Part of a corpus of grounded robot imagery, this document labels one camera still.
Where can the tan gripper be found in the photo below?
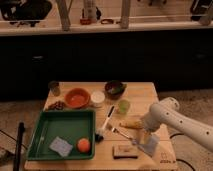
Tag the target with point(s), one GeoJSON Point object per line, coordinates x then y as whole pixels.
{"type": "Point", "coordinates": [145, 136]}

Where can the yellow banana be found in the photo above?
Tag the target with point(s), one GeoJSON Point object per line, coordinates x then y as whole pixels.
{"type": "Point", "coordinates": [131, 124]}

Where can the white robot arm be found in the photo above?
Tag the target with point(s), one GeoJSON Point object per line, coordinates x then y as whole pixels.
{"type": "Point", "coordinates": [166, 112]}

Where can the dark bowl with greens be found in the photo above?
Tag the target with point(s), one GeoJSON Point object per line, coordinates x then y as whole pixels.
{"type": "Point", "coordinates": [114, 89]}

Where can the white small bowl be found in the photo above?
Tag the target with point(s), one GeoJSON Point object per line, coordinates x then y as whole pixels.
{"type": "Point", "coordinates": [97, 98]}

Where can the red bowl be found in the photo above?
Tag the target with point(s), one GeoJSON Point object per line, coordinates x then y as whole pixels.
{"type": "Point", "coordinates": [77, 98]}

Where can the blue cloth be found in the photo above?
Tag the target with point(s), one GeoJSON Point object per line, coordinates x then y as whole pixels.
{"type": "Point", "coordinates": [149, 147]}

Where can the brown rectangular block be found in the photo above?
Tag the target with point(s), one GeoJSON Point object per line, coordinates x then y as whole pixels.
{"type": "Point", "coordinates": [124, 151]}

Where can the metal fork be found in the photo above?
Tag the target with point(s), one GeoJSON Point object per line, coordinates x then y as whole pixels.
{"type": "Point", "coordinates": [115, 130]}

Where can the green cup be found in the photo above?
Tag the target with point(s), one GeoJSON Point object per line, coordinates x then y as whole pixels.
{"type": "Point", "coordinates": [123, 106]}

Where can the wooden table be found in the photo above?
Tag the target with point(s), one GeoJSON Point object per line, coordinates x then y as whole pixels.
{"type": "Point", "coordinates": [141, 95]}

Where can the orange fruit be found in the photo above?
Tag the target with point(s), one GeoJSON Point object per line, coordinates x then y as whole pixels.
{"type": "Point", "coordinates": [83, 145]}

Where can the green plastic tray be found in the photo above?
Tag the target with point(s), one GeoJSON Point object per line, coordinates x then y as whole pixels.
{"type": "Point", "coordinates": [68, 125]}

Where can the blue sponge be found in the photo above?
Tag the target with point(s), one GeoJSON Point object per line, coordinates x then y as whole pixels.
{"type": "Point", "coordinates": [62, 147]}

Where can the brown grapes bunch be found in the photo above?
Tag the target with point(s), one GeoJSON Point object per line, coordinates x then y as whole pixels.
{"type": "Point", "coordinates": [58, 105]}

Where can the black stand pole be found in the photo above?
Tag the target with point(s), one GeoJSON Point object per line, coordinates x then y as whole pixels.
{"type": "Point", "coordinates": [17, 157]}

